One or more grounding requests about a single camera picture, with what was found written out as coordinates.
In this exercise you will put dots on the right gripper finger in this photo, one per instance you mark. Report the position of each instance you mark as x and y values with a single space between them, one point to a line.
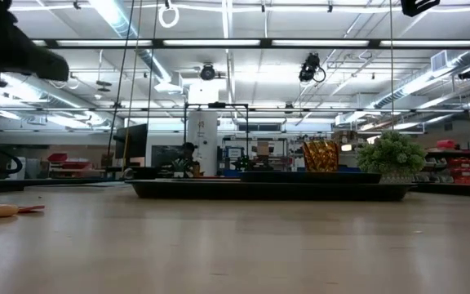
416 6

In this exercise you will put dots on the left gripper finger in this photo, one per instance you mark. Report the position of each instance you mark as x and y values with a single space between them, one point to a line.
39 63

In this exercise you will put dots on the amber patterned cup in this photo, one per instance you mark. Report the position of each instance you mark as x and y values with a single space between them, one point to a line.
320 157

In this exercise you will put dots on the black rectangular tray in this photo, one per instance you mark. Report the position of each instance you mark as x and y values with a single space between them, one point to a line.
259 192

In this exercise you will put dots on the red storage bin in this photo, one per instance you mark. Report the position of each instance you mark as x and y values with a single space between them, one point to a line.
76 164
57 157

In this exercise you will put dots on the white appliance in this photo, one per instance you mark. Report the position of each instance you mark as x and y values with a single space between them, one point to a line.
19 167

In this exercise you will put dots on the black monitor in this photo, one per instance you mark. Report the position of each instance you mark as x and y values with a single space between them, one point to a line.
133 141

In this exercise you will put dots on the green potted plant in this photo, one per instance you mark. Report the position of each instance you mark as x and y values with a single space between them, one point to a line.
390 157

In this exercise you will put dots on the person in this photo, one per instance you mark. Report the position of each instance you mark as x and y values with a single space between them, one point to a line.
188 149

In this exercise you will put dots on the small potted plant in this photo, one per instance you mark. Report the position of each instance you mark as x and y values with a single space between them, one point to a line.
179 166

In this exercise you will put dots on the white pillar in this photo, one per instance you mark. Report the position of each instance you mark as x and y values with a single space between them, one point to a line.
202 126

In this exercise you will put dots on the dark distant plant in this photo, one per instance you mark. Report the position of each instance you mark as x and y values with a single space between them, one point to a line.
245 165

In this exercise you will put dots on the overhead frame bar with lights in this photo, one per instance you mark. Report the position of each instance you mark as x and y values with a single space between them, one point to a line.
157 43

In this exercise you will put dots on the black ceiling-mounted camera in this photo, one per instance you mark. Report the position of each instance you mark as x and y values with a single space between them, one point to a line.
309 65
207 72

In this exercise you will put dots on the black metal table frame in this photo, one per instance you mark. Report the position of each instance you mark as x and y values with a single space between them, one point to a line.
55 185

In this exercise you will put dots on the distant black frame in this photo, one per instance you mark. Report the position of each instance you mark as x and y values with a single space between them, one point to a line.
216 105

